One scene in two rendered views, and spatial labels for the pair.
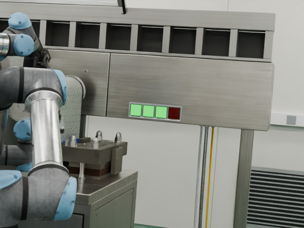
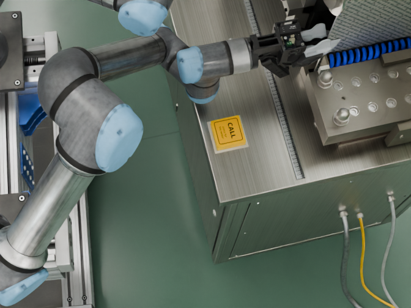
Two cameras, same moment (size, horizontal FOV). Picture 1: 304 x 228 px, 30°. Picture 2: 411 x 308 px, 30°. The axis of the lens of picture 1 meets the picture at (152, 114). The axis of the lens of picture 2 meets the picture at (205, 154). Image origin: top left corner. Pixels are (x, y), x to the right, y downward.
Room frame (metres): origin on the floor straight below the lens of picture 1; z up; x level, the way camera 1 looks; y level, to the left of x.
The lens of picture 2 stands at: (1.69, -0.16, 2.61)
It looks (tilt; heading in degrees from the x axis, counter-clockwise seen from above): 71 degrees down; 55
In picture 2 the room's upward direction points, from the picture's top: 8 degrees clockwise
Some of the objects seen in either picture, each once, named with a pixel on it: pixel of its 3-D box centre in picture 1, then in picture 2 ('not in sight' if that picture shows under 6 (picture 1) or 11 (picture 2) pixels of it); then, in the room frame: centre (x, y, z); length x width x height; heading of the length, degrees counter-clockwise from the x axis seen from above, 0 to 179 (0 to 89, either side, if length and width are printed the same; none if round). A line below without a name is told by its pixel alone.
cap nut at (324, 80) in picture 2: (72, 140); (326, 77); (2.33, 0.32, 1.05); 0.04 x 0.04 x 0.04
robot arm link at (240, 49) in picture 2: not in sight; (238, 54); (2.16, 0.43, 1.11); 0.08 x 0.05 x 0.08; 76
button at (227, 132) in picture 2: not in sight; (227, 132); (2.10, 0.34, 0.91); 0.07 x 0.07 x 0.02; 76
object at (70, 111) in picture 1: (69, 123); (378, 26); (2.47, 0.35, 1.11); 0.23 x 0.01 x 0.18; 166
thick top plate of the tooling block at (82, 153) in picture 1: (97, 150); (397, 91); (2.48, 0.23, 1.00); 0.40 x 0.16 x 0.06; 166
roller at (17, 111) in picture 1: (33, 105); not in sight; (2.51, 0.53, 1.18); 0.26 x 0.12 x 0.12; 166
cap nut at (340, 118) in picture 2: (95, 142); (342, 115); (2.31, 0.22, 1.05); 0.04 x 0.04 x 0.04
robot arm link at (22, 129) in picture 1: (28, 130); (203, 63); (2.08, 0.45, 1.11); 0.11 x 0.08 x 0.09; 166
